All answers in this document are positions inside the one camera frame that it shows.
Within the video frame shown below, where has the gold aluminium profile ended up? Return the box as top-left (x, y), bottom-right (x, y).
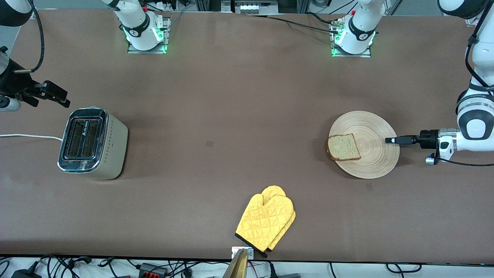
top-left (222, 248), bottom-right (249, 278)

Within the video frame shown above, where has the round wooden plate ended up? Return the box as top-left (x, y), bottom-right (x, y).
top-left (328, 111), bottom-right (400, 180)

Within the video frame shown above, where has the white terminal block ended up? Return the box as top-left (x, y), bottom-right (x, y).
top-left (232, 0), bottom-right (279, 15)

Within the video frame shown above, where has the small metal edge bracket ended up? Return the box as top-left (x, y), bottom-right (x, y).
top-left (232, 247), bottom-right (254, 260)

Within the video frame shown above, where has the white power strip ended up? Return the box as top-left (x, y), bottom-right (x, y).
top-left (154, 0), bottom-right (182, 11)

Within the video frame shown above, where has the black power adapter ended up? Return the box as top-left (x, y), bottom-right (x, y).
top-left (11, 269), bottom-right (42, 278)

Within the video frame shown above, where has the short black table cable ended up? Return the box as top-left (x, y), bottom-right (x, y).
top-left (306, 12), bottom-right (340, 26)

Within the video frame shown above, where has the yellow quilted oven mitt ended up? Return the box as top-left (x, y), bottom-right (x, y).
top-left (261, 186), bottom-right (296, 258)
top-left (235, 193), bottom-right (294, 253)

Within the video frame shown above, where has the long black table cable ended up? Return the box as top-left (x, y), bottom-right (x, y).
top-left (247, 14), bottom-right (341, 34)

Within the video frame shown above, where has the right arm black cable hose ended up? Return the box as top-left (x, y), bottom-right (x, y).
top-left (13, 6), bottom-right (45, 74)

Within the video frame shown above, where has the brown bread slice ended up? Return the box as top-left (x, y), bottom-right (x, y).
top-left (327, 134), bottom-right (362, 161)

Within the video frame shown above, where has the black looped floor cable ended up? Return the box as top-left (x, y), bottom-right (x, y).
top-left (386, 262), bottom-right (422, 275)

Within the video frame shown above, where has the white toaster power cord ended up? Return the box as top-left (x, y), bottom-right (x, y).
top-left (0, 133), bottom-right (63, 142)

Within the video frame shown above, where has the silver two-slot toaster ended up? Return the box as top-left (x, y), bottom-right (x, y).
top-left (57, 107), bottom-right (129, 181)

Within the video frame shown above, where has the black plug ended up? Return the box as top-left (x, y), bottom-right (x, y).
top-left (269, 262), bottom-right (301, 278)

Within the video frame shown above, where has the red and black connector box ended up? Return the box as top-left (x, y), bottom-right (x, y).
top-left (138, 263), bottom-right (167, 277)

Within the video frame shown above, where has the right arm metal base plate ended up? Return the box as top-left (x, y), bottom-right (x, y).
top-left (127, 15), bottom-right (168, 54)

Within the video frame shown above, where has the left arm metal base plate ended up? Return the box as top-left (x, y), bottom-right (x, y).
top-left (331, 19), bottom-right (372, 58)

